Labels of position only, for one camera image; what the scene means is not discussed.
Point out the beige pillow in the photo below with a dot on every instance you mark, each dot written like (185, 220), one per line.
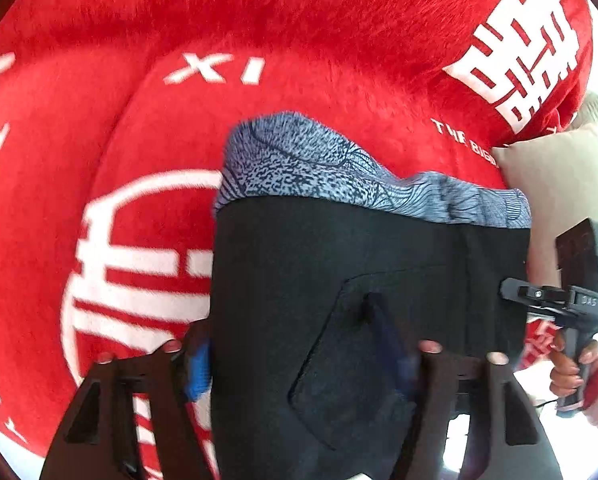
(554, 180)

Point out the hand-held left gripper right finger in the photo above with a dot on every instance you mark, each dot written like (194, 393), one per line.
(391, 342)

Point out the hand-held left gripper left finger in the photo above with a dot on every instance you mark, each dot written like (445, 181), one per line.
(199, 370)

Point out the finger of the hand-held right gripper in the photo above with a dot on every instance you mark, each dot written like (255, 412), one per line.
(534, 296)

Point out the beige cushion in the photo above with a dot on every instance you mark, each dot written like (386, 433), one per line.
(593, 109)

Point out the red printed blanket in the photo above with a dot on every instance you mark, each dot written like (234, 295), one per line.
(129, 135)

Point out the person's right hand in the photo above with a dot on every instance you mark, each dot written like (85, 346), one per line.
(564, 375)

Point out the black pants with blue waistband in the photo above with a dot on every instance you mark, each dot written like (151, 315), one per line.
(289, 260)

